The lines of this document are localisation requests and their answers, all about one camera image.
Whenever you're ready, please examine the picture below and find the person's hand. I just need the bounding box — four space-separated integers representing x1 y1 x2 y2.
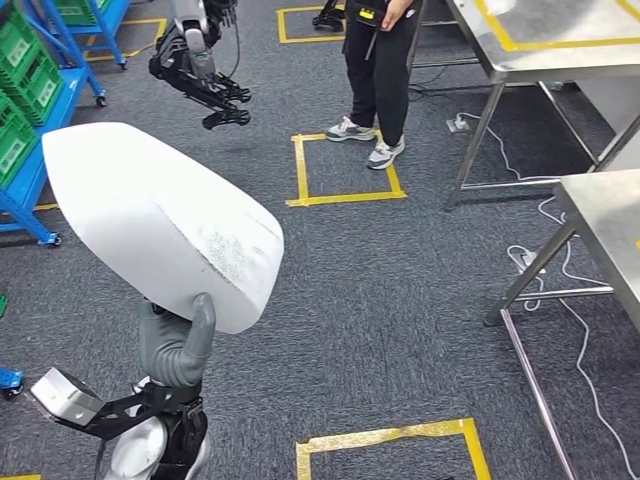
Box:
380 0 416 32

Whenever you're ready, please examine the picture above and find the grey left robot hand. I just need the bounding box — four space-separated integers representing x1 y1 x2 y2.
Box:
138 293 217 389

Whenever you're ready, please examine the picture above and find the black yellow remote controller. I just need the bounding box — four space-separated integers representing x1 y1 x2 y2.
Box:
345 0 387 29

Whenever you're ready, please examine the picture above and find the white plastic car part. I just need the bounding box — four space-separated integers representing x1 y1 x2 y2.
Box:
41 121 285 336

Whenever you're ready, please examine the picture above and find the person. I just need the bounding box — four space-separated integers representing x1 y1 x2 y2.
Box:
325 0 426 172

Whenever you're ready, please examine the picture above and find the black robot foot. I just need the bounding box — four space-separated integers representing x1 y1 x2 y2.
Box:
312 0 347 33

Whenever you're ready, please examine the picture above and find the yellow floor tape square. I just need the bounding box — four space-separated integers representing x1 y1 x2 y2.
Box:
296 417 494 480
285 132 407 208
82 17 168 62
276 5 347 45

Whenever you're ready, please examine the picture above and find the yellow tape on steel table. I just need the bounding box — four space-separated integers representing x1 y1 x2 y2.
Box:
472 0 640 53

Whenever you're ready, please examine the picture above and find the steel table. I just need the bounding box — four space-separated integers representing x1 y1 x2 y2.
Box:
444 0 640 212

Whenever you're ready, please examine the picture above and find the black and silver humanoid robot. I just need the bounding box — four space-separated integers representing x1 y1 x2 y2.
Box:
148 0 253 130

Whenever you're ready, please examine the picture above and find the green plastic crate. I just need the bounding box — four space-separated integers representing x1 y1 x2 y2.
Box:
0 0 64 128
0 89 40 191
52 0 112 28

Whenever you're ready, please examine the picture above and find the white floor cable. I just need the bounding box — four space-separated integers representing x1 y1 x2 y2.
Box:
507 195 640 480
457 111 564 183

